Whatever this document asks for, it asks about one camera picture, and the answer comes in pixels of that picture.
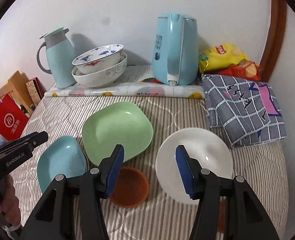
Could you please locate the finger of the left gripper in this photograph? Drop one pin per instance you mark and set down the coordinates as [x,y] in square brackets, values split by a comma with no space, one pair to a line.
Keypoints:
[41,138]
[16,142]

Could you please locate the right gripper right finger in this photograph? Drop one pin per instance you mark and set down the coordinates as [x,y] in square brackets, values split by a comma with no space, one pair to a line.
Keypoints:
[245,217]

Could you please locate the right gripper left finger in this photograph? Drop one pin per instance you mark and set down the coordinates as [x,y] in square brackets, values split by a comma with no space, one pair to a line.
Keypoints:
[53,215]

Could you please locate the brown small bowl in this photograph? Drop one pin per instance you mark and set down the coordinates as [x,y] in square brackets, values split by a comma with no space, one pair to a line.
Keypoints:
[221,218]
[132,188]

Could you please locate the blue square plate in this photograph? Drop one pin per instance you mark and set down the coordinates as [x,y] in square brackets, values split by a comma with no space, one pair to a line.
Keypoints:
[64,156]

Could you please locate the green square plate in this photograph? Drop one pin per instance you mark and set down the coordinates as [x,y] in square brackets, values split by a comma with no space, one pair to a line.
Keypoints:
[120,123]

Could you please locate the person's left hand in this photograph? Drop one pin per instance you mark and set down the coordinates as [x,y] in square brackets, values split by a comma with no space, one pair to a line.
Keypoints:
[10,204]

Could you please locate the red paper bag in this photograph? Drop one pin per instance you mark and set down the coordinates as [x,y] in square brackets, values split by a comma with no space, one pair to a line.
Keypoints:
[12,119]

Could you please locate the patterned notebook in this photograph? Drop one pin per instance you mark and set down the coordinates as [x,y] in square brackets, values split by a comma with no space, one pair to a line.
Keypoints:
[36,90]

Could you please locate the striped quilted table cover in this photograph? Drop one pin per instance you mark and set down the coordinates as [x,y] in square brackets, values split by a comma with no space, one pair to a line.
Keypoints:
[161,217]

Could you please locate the brown cardboard box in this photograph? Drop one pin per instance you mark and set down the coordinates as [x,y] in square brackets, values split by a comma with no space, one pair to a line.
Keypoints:
[17,89]

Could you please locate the large white ceramic bowl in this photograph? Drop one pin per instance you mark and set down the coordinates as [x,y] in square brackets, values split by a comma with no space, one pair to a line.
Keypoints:
[101,78]

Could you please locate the light blue thermos jug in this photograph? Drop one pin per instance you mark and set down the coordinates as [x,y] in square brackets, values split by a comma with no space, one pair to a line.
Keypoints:
[59,53]

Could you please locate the blue patterned ceramic bowl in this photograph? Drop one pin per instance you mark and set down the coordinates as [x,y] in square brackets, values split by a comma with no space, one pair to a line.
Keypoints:
[99,58]

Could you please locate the grey checkered folded cloth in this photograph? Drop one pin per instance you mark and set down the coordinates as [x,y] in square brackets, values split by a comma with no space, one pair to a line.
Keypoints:
[248,111]

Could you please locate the fruit print plastic sheet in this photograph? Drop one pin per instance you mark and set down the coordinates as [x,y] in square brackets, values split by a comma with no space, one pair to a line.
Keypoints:
[135,81]

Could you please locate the red chips bag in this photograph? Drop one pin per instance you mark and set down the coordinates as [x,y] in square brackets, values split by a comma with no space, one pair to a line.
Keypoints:
[246,70]

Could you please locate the light blue electric kettle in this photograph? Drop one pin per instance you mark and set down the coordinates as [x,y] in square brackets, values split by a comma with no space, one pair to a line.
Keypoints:
[175,54]

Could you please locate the yellow chips bag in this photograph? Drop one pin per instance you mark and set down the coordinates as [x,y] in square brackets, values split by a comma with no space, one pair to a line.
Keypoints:
[220,57]

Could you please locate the brown wooden door frame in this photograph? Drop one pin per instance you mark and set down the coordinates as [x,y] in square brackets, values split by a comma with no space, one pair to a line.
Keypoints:
[275,37]

